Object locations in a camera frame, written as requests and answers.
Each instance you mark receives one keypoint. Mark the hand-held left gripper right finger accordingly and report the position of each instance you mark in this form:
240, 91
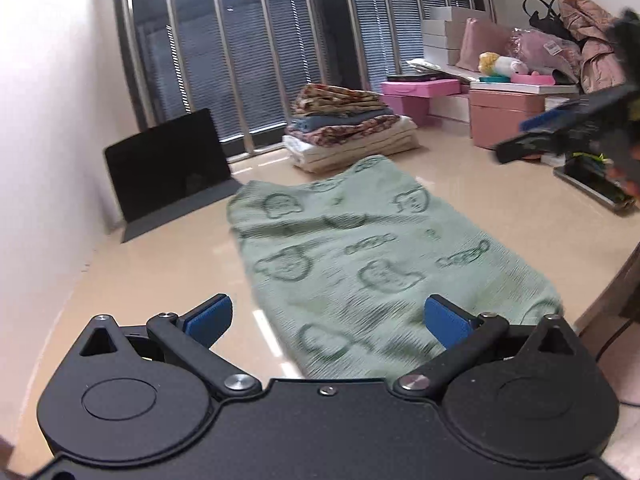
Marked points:
447, 321

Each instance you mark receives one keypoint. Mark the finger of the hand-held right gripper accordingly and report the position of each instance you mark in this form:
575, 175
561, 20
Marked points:
525, 147
560, 112

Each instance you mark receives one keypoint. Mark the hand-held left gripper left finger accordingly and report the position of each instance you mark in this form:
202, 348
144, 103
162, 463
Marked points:
210, 317

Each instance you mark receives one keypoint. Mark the green bear print pants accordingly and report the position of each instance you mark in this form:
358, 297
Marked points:
350, 260

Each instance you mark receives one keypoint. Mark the dusty pink storage box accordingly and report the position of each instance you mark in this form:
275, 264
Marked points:
505, 117

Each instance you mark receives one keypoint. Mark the pink tray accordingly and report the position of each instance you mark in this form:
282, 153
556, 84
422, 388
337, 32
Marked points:
532, 79

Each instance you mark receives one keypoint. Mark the pink plastic bag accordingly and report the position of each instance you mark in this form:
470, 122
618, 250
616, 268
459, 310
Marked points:
542, 52

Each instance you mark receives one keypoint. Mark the smartphone on table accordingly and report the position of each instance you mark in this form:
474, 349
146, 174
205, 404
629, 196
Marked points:
590, 180

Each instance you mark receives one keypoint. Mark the yellow and white plush toy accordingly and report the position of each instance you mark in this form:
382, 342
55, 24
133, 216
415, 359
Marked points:
500, 65

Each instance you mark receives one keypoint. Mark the black handbag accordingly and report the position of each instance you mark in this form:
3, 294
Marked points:
547, 20

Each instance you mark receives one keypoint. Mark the pink paper bag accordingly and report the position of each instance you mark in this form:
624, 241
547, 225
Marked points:
482, 45

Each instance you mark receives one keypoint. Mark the bright pink box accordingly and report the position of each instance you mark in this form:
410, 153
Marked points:
417, 89

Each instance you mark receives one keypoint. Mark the white box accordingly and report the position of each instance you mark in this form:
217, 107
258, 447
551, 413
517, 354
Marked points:
457, 14
435, 27
440, 55

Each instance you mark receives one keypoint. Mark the black flat case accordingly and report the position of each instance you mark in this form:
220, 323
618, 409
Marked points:
415, 77

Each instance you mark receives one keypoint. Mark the black tablet with keyboard case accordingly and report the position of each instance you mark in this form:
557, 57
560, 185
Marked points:
165, 170

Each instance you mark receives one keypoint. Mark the cream folded cloth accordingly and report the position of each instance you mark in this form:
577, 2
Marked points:
350, 152

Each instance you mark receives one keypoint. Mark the dark red floral folded cloth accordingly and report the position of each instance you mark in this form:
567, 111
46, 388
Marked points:
350, 132

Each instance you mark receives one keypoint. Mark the orange floral folded cloth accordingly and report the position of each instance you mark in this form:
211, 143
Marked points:
335, 97

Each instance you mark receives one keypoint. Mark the blue folded cloth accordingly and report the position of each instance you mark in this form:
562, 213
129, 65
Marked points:
325, 122

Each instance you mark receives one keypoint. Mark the window with metal bars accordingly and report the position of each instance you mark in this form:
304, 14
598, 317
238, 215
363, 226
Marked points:
280, 35

